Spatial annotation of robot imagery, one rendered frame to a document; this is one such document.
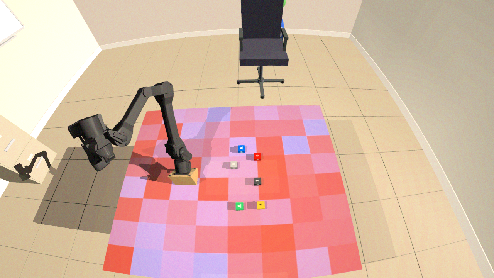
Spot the green block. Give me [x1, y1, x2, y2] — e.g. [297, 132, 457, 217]
[235, 202, 243, 211]

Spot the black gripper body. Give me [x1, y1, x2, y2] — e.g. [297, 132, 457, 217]
[68, 121, 110, 171]

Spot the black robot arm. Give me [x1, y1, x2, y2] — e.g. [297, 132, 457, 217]
[79, 81, 192, 175]

